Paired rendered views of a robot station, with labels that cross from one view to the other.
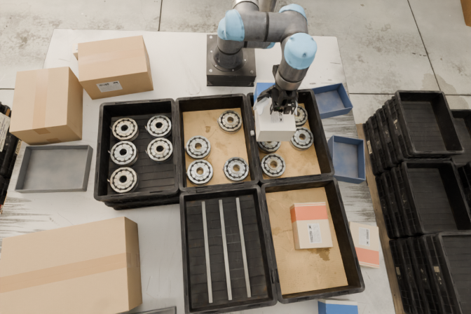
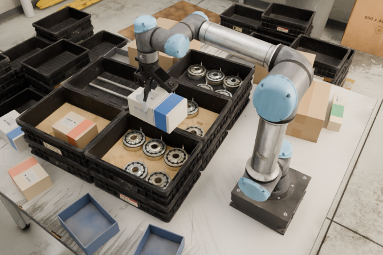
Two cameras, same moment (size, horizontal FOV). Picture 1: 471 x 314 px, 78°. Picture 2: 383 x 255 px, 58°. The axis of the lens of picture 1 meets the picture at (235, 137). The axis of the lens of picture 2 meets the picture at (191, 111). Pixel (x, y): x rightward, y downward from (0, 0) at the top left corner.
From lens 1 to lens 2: 1.54 m
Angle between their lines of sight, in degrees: 66
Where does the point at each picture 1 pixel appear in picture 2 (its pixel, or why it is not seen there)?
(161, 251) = not seen: hidden behind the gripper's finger
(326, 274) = (44, 128)
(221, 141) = (182, 125)
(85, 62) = not seen: hidden behind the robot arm
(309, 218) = (78, 125)
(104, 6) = not seen: outside the picture
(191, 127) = (209, 115)
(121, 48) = (313, 103)
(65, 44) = (354, 100)
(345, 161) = (88, 228)
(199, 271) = (116, 80)
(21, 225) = (214, 51)
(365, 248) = (24, 171)
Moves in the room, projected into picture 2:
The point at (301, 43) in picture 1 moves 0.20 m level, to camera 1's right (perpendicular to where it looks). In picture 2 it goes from (145, 17) to (93, 41)
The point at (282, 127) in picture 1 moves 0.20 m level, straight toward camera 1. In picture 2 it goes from (137, 92) to (120, 66)
